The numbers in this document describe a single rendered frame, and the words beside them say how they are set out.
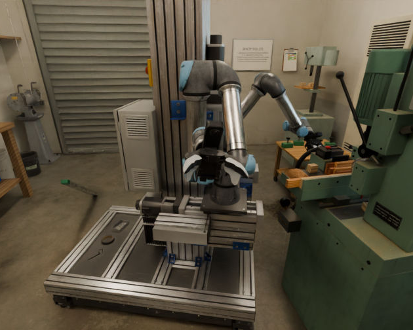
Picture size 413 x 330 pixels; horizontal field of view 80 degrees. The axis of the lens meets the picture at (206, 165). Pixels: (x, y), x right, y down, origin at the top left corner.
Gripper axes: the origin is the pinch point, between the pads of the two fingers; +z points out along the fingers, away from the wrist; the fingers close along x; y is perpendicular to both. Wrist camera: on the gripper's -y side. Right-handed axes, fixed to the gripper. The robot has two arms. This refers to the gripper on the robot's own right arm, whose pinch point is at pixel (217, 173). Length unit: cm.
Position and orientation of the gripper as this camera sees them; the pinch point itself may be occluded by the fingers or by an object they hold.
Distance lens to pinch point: 56.1
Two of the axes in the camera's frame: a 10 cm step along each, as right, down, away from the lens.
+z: 1.1, 4.1, -9.1
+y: -1.3, 9.1, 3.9
